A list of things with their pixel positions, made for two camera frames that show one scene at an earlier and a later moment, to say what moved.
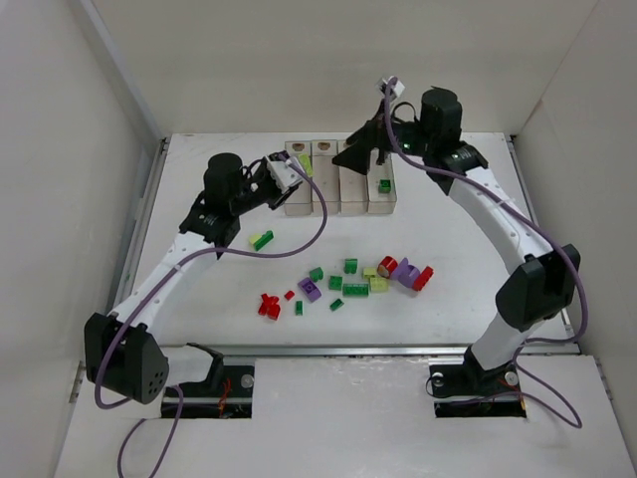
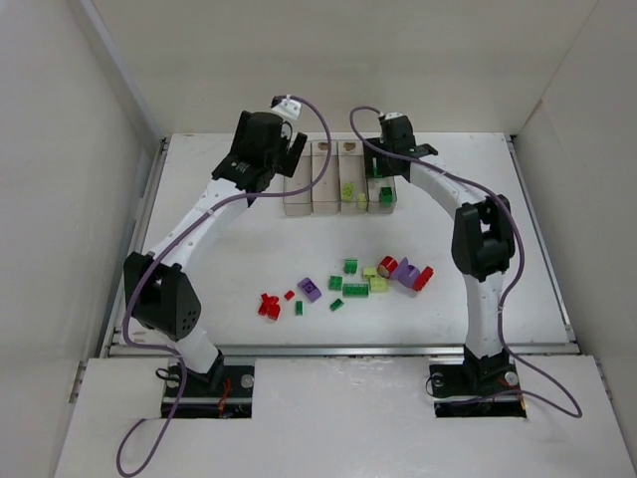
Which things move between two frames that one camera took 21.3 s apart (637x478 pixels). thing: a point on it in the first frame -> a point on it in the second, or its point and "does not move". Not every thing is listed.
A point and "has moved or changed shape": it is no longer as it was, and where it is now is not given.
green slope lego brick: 336,304 does not move
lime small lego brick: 369,272 does not move
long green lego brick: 355,289 does not move
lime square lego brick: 379,284 does not move
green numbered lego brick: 335,283 does not move
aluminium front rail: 394,351 does not move
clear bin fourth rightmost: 380,202 does not move
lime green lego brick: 307,162 -> 347,191
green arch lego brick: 350,265 does not move
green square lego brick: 384,186 has moved or changed shape
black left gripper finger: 284,196 -> 294,154
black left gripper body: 274,190 -> 295,153
